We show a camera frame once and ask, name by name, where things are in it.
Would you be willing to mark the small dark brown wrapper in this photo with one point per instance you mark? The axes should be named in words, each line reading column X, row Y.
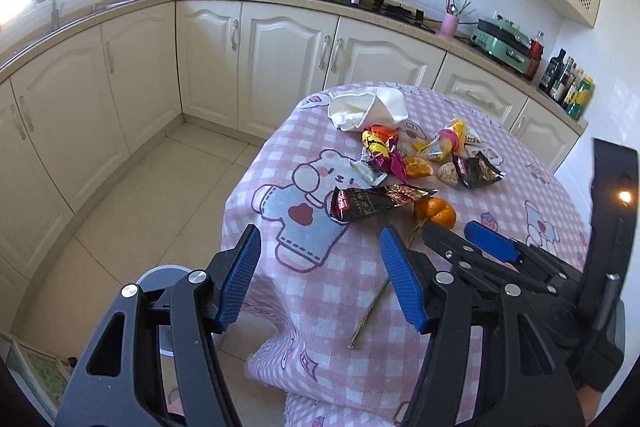
column 477, row 169

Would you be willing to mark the green electric cooker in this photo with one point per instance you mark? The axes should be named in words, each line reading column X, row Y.
column 502, row 44

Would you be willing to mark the walnut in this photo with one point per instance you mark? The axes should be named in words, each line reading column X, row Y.
column 448, row 173

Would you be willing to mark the green yellow bottle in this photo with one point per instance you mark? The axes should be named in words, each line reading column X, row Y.
column 581, row 99

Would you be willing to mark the yellow pink snack wrapper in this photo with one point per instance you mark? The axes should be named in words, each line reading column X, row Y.
column 442, row 141

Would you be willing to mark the pink chopstick holder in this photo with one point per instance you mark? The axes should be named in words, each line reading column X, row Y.
column 450, row 24

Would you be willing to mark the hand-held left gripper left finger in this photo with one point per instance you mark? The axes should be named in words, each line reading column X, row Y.
column 240, row 277

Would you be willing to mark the dark glass bottle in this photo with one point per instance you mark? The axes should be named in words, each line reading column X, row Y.
column 572, row 89
column 551, row 72
column 562, row 84

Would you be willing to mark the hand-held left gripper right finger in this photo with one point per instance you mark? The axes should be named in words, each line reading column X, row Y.
column 402, row 282

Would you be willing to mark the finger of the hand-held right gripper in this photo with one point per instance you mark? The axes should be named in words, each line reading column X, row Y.
column 492, row 244
column 450, row 252

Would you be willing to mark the person's right forearm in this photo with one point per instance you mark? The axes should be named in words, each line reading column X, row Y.
column 590, row 409

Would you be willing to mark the small white black packet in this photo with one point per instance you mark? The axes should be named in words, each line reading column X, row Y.
column 367, row 171

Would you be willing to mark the orange peel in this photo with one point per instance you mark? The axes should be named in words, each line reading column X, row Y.
column 417, row 167

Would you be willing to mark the magenta snack wrapper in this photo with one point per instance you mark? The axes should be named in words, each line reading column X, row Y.
column 392, row 164

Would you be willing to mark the dry plant stem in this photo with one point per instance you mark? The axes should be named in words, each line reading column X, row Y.
column 372, row 307

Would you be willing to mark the pink checked bear tablecloth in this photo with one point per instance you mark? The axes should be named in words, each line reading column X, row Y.
column 310, row 287

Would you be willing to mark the light blue trash bin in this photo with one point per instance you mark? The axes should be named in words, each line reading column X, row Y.
column 160, row 276

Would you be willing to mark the small beige packet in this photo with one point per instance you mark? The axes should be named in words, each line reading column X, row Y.
column 472, row 138

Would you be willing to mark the person's right hand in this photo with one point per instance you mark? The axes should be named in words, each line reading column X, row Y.
column 597, row 362

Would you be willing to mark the large dark snack wrapper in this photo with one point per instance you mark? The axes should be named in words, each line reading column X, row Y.
column 375, row 203

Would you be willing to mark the orange yellow snack wrapper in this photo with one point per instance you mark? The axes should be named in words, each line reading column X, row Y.
column 380, row 138

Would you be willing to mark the green printed box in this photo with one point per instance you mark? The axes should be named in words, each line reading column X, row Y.
column 37, row 372

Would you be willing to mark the red cap sauce bottle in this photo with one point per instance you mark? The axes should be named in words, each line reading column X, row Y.
column 535, row 57

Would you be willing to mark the tangerine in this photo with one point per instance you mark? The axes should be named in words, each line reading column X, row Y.
column 436, row 213

